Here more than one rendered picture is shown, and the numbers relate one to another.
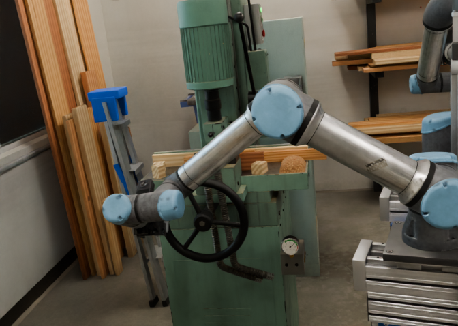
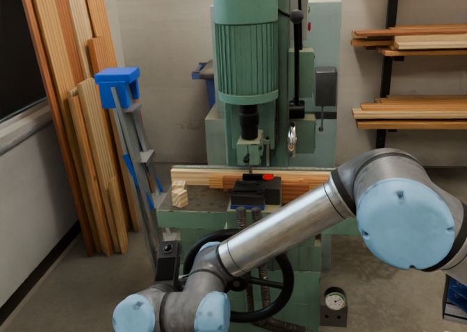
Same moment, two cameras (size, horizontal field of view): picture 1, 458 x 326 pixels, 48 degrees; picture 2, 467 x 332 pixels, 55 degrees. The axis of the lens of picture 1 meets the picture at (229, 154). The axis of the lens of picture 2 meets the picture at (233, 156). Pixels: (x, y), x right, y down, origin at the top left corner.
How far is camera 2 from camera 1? 0.65 m
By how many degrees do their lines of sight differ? 9
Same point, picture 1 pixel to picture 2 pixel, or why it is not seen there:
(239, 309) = not seen: outside the picture
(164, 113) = (173, 79)
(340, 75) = (354, 52)
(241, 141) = (317, 227)
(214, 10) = (263, 4)
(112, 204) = (127, 317)
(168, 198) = (210, 313)
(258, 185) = not seen: hidden behind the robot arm
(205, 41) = (249, 45)
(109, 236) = (115, 217)
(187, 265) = not seen: hidden behind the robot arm
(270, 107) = (399, 223)
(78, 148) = (84, 126)
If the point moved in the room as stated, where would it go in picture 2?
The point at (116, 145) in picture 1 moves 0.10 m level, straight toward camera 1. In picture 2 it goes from (126, 135) to (127, 142)
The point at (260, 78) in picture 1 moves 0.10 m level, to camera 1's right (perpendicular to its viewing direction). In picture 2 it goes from (305, 84) to (336, 83)
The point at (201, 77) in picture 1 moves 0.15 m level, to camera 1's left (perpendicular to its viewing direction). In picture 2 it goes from (240, 89) to (185, 92)
